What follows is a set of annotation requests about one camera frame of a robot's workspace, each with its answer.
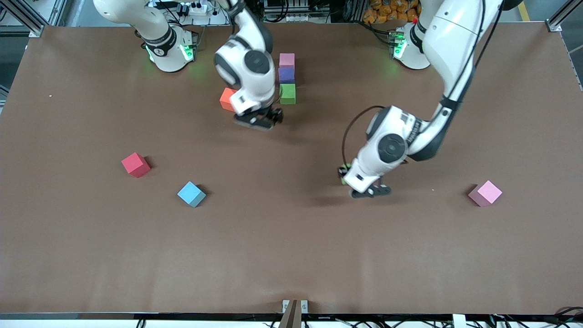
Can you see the green foam cube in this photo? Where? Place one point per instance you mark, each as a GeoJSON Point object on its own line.
{"type": "Point", "coordinates": [344, 181]}
{"type": "Point", "coordinates": [288, 94]}

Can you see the purple foam cube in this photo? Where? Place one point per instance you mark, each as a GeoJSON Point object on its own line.
{"type": "Point", "coordinates": [286, 75]}

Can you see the blue foam cube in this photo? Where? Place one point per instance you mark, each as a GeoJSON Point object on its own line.
{"type": "Point", "coordinates": [189, 192]}

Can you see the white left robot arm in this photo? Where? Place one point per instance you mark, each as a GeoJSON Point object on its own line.
{"type": "Point", "coordinates": [455, 36]}

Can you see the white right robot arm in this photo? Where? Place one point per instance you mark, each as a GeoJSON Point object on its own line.
{"type": "Point", "coordinates": [118, 9]}

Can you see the orange foam cube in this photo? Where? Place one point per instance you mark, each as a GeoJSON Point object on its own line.
{"type": "Point", "coordinates": [225, 99]}

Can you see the pink foam cube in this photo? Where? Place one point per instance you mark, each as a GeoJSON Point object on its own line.
{"type": "Point", "coordinates": [287, 60]}
{"type": "Point", "coordinates": [487, 191]}

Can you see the brown table cover sheet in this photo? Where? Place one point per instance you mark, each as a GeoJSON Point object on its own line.
{"type": "Point", "coordinates": [291, 250]}

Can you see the black equipment rack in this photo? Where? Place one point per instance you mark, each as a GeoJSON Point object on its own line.
{"type": "Point", "coordinates": [291, 9]}

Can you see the white power strip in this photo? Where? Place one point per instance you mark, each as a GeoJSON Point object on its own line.
{"type": "Point", "coordinates": [200, 10]}

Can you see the red foam cube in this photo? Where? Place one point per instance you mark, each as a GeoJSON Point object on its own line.
{"type": "Point", "coordinates": [134, 163]}

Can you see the bag of orange items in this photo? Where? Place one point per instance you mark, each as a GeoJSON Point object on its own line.
{"type": "Point", "coordinates": [387, 12]}

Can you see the brown wooden strip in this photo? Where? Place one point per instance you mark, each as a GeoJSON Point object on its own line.
{"type": "Point", "coordinates": [291, 319]}

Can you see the white block under table edge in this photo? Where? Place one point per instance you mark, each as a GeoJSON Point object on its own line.
{"type": "Point", "coordinates": [459, 321]}

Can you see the small metal bracket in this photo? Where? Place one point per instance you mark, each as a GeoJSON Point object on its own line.
{"type": "Point", "coordinates": [304, 306]}
{"type": "Point", "coordinates": [285, 306]}

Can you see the aluminium frame profile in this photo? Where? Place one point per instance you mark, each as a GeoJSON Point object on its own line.
{"type": "Point", "coordinates": [558, 20]}
{"type": "Point", "coordinates": [20, 16]}

